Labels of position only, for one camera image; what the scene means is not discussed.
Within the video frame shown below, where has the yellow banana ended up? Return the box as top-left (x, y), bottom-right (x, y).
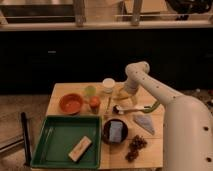
top-left (113, 88), bottom-right (130, 101)

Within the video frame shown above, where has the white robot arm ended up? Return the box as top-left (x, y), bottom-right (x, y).
top-left (124, 61), bottom-right (213, 171)

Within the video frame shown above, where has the green plastic tray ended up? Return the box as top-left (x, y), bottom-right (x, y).
top-left (31, 115), bottom-right (101, 169)

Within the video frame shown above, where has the wooden stick utensil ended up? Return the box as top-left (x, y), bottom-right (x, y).
top-left (104, 96), bottom-right (112, 120)

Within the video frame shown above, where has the grey triangular cloth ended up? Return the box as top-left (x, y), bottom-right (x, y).
top-left (133, 115), bottom-right (155, 135)

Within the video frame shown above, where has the wooden folding table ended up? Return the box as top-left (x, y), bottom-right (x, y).
top-left (30, 81), bottom-right (165, 171)

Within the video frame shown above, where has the white cup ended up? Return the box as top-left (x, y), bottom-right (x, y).
top-left (102, 78), bottom-right (115, 93)

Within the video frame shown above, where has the blue sponge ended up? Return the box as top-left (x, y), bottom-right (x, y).
top-left (109, 121), bottom-right (123, 143)

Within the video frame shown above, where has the orange cup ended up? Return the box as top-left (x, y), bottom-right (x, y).
top-left (89, 96), bottom-right (101, 114)

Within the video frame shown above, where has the dark brown bowl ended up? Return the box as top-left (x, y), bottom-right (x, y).
top-left (102, 119), bottom-right (128, 144)

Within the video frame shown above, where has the green cup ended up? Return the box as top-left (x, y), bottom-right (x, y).
top-left (84, 85), bottom-right (96, 97)

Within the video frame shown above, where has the brown dried fruit bunch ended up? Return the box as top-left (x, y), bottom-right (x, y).
top-left (125, 135), bottom-right (147, 162)

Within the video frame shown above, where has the orange bowl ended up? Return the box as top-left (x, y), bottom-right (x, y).
top-left (59, 93), bottom-right (84, 115)

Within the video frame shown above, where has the wooden block eraser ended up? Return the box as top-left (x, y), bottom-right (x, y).
top-left (68, 136), bottom-right (92, 162)

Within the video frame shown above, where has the black bar stand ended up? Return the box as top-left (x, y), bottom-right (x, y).
top-left (21, 112), bottom-right (31, 166)

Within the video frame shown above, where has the green handled dish brush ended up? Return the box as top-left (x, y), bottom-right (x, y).
top-left (113, 101), bottom-right (160, 115)

